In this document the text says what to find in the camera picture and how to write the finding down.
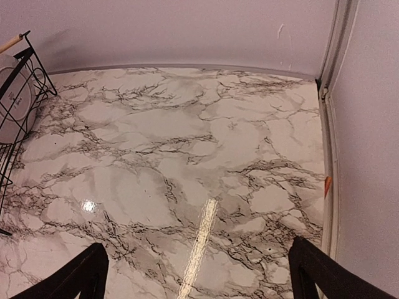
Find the red teal floral plate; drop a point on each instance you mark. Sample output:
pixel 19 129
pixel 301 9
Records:
pixel 17 112

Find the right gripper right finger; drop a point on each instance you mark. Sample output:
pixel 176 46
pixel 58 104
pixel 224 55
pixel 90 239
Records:
pixel 312 270

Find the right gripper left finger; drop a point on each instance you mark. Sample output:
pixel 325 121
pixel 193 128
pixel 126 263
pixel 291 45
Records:
pixel 84 276

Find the black wire dish rack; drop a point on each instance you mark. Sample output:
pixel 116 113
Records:
pixel 16 54

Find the right aluminium frame post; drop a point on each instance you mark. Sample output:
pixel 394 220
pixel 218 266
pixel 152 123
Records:
pixel 343 22

